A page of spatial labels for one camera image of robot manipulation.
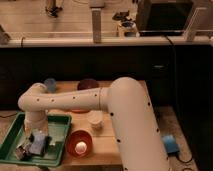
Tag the red bowl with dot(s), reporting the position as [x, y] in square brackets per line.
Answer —
[76, 137]

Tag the green plastic tray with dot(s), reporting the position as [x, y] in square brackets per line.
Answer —
[58, 126]

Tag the blue sponge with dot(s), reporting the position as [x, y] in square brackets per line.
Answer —
[37, 147]

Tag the blue cup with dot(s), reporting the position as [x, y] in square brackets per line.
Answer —
[50, 83]

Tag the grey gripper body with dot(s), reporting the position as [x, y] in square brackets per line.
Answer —
[29, 130]

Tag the black monitor box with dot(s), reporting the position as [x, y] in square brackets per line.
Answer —
[162, 15]

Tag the dark maroon plate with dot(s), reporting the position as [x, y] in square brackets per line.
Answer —
[87, 84]

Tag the white egg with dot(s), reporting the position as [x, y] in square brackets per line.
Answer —
[80, 148]

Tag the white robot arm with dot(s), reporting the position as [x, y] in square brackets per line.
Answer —
[133, 119]

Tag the orange plate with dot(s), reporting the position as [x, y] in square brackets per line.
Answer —
[79, 111]

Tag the blue round object on floor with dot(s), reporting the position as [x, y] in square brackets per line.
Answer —
[170, 144]

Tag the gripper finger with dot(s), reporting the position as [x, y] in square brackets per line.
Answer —
[49, 143]
[22, 151]

